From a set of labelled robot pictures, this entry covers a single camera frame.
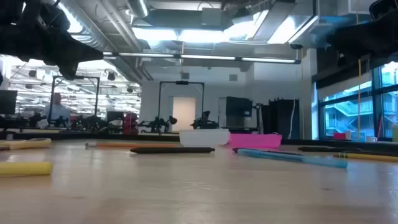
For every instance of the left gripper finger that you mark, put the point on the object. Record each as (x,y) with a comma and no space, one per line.
(84,56)
(84,46)

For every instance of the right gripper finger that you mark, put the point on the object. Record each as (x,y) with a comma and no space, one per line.
(348,48)
(348,35)

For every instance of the orange pencil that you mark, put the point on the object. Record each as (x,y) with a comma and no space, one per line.
(133,145)

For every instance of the black click pen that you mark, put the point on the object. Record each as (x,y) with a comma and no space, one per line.
(270,152)
(379,153)
(326,149)

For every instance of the yellow pencil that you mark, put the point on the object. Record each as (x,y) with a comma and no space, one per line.
(373,157)

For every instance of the blue pen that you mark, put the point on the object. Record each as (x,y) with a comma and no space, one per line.
(295,158)

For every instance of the yellow highlighter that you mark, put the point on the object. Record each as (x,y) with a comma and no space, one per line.
(25,168)

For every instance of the black marker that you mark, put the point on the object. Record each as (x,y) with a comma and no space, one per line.
(171,150)

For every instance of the clear plastic supply box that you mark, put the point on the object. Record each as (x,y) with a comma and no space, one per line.
(203,137)

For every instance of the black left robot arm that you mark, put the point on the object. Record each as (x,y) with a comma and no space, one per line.
(9,12)

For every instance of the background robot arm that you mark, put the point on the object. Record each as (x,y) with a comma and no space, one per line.
(157,124)
(90,123)
(203,121)

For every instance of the red box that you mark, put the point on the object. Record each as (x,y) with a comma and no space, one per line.
(339,136)

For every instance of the grey ceiling box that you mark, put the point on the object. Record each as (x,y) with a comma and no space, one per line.
(211,17)

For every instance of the pink plastic box lid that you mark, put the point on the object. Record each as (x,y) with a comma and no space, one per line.
(255,140)

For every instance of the person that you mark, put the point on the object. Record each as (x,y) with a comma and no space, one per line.
(57,110)

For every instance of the large window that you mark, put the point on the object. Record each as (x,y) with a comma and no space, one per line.
(348,115)

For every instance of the black computer monitor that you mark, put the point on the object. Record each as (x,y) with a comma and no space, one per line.
(7,102)

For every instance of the red equipment case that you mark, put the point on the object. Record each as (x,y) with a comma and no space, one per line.
(130,123)

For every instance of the white mug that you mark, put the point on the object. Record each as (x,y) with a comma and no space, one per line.
(371,139)

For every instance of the black cabinet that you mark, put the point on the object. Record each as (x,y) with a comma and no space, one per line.
(281,118)

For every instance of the green container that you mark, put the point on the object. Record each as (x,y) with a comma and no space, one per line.
(395,133)

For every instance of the white door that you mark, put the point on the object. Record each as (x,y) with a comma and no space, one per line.
(184,113)

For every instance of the long ceiling light strip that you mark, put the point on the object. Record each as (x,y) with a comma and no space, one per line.
(205,57)

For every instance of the black gantry frame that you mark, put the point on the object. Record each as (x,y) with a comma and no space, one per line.
(74,77)
(182,82)

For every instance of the black aluminium table frame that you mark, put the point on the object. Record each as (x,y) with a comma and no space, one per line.
(93,136)

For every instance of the black wall screen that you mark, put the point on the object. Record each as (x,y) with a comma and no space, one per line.
(238,107)

